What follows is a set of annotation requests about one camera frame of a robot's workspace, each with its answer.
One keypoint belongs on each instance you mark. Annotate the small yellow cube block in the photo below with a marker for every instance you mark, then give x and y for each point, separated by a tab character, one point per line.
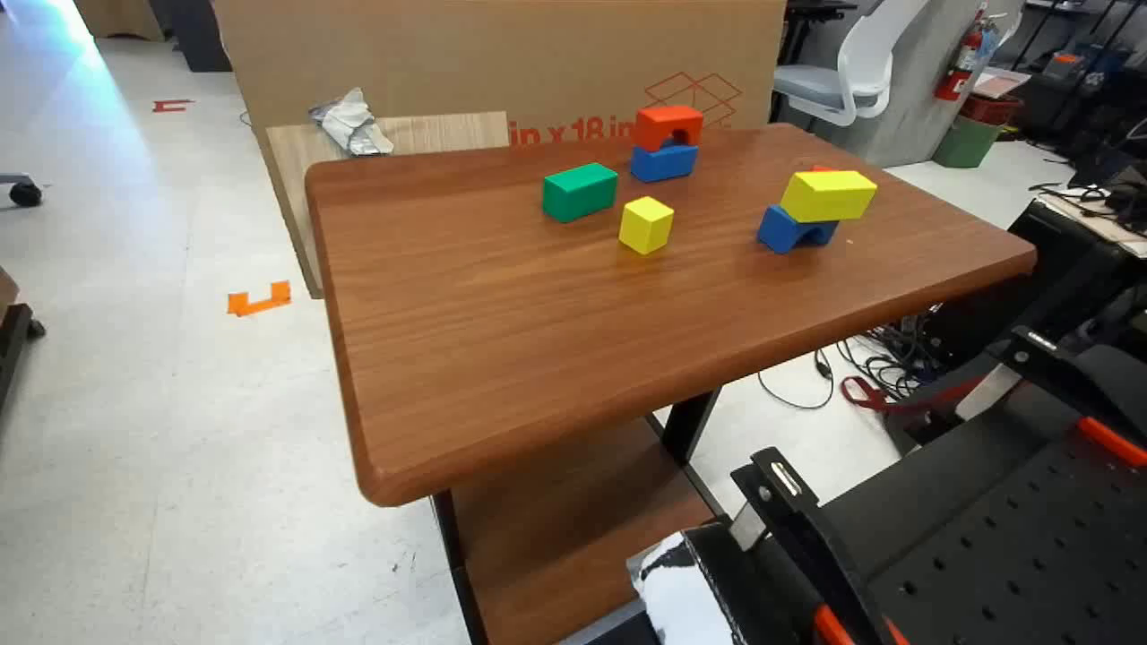
648	225

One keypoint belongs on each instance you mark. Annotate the orange arch block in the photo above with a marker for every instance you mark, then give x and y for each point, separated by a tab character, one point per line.
667	125

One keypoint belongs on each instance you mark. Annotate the wooden table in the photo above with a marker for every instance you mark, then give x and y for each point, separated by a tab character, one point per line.
542	385

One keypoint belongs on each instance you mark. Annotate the green bin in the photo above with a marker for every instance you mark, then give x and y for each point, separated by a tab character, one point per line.
965	144

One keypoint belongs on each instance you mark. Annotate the black orange clamp handle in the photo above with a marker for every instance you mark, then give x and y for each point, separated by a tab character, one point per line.
790	514

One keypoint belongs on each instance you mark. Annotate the red fire extinguisher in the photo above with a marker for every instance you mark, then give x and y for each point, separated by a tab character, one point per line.
965	59

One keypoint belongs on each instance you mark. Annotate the crumpled white plastic bag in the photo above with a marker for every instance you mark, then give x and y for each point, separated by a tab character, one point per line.
352	127

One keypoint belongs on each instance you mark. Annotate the grey office chair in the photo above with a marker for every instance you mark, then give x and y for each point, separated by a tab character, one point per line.
862	76

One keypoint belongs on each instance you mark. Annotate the green rectangular block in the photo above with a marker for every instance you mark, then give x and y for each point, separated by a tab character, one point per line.
579	193

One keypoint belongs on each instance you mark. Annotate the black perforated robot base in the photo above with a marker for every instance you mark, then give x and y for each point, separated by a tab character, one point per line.
1023	526

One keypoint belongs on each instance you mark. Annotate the large cardboard box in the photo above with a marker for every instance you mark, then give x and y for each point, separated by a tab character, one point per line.
562	68

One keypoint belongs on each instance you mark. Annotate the long yellow block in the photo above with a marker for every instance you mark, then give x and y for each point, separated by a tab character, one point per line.
831	195

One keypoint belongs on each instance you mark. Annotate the blue rectangular block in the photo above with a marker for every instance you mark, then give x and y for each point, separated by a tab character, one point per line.
667	162

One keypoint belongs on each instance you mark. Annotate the blue arch block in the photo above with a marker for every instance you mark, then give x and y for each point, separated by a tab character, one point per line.
783	236

